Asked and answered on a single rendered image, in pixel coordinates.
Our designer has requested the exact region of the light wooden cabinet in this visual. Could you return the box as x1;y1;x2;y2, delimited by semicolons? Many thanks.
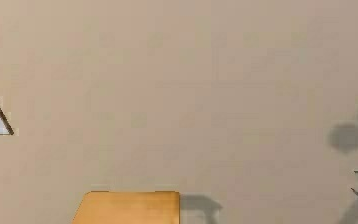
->
71;190;181;224

